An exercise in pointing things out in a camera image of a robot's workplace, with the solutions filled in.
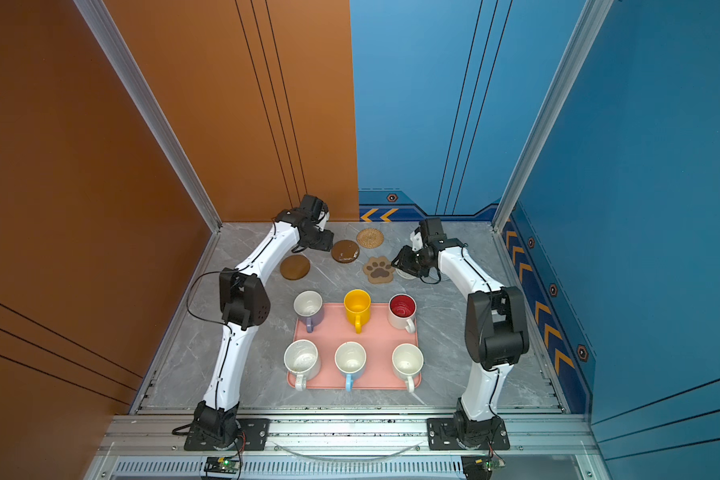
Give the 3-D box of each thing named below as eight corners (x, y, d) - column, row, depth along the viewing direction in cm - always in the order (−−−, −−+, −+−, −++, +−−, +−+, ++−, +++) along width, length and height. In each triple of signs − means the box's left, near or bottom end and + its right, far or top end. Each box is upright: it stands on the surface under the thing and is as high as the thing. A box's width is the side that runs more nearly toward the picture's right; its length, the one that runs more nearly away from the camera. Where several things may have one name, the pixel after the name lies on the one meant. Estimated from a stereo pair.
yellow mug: (337, 326, 93) (334, 312, 86) (352, 300, 99) (350, 285, 92) (360, 336, 91) (359, 323, 84) (374, 309, 97) (374, 294, 90)
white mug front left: (285, 395, 81) (277, 386, 74) (293, 351, 89) (286, 339, 81) (318, 395, 81) (313, 386, 74) (323, 351, 88) (319, 339, 81)
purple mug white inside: (295, 335, 92) (289, 323, 85) (300, 303, 99) (295, 290, 92) (321, 335, 92) (317, 323, 85) (324, 303, 99) (321, 290, 92)
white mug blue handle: (336, 396, 80) (332, 386, 72) (339, 354, 87) (335, 341, 80) (366, 396, 80) (365, 386, 72) (366, 354, 87) (365, 341, 80)
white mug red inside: (389, 335, 92) (390, 323, 86) (387, 305, 98) (388, 293, 92) (415, 335, 92) (418, 323, 85) (412, 305, 98) (415, 293, 92)
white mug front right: (405, 398, 80) (409, 388, 73) (387, 363, 86) (389, 350, 79) (429, 385, 82) (435, 374, 75) (410, 352, 88) (414, 338, 81)
